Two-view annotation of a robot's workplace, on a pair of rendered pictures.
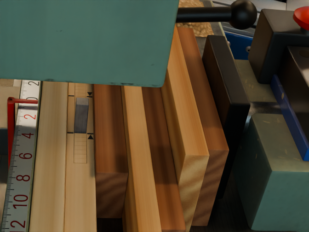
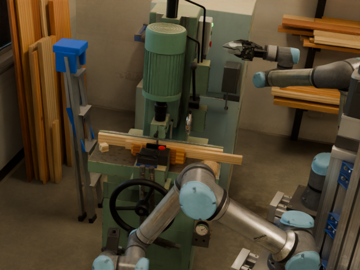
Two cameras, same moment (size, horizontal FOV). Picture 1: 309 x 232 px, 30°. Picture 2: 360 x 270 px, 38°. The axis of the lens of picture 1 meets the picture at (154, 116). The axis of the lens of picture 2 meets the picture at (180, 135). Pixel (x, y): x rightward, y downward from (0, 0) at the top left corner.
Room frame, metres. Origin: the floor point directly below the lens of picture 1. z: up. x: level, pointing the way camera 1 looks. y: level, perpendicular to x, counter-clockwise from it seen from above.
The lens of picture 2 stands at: (1.08, -2.02, 2.12)
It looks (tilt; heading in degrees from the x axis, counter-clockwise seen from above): 27 degrees down; 107
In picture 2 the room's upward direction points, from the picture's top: 5 degrees clockwise
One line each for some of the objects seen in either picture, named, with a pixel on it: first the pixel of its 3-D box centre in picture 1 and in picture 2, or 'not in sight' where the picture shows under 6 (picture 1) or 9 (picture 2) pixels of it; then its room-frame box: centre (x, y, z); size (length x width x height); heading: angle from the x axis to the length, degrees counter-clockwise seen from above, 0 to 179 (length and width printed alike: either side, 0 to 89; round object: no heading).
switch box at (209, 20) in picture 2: not in sight; (203, 35); (0.40, 0.39, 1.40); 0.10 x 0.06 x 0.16; 102
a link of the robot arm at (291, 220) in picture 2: not in sight; (295, 231); (1.04, -0.40, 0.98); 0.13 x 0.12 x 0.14; 107
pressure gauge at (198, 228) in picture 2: not in sight; (202, 229); (0.63, -0.10, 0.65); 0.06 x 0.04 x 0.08; 12
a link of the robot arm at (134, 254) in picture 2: not in sight; (133, 264); (0.53, -0.66, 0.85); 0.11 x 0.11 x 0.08; 17
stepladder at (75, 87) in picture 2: not in sight; (80, 133); (-0.39, 0.59, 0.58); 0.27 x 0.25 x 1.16; 10
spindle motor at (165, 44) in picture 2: not in sight; (164, 62); (0.33, 0.05, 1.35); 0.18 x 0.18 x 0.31
